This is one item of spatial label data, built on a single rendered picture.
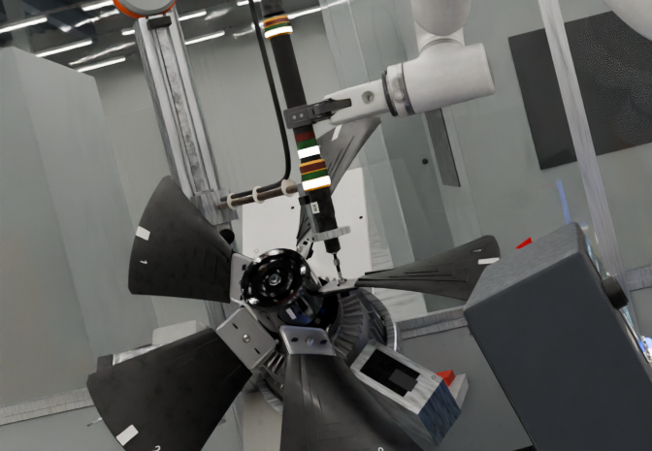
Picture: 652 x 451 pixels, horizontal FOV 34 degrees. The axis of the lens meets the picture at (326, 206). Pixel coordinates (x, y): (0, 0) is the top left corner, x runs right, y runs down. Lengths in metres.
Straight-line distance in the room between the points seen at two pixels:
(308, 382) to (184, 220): 0.42
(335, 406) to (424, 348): 0.86
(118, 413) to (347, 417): 0.38
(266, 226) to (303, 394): 0.61
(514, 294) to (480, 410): 1.63
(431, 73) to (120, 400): 0.72
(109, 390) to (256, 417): 0.31
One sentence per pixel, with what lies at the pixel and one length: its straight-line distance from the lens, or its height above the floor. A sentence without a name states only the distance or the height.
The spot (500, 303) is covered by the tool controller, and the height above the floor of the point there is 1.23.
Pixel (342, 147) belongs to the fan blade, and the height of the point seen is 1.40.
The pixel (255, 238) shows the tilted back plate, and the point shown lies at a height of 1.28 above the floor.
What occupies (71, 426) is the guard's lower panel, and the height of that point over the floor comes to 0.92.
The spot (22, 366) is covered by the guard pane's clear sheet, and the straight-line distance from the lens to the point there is 2.83.
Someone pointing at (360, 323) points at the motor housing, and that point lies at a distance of 1.85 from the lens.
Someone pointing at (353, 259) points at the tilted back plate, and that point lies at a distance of 2.07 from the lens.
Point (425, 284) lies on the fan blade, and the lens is 1.68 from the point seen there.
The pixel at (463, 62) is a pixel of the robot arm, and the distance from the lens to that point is 1.69.
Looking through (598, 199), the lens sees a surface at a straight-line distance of 2.44.
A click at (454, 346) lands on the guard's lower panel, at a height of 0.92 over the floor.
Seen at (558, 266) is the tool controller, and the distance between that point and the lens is 0.90.
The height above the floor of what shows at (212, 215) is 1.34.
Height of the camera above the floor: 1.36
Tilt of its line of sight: 2 degrees down
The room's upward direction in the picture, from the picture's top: 14 degrees counter-clockwise
